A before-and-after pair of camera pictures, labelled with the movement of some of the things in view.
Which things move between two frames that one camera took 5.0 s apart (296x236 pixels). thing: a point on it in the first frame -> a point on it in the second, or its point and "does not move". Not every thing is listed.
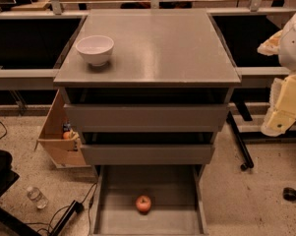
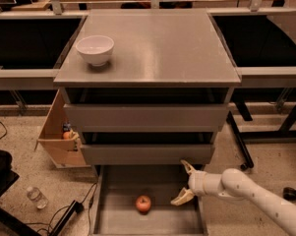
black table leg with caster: x=240 y=142 does not move
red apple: x=143 y=204 does not move
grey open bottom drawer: x=176 y=193 does not move
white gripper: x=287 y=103 -> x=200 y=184
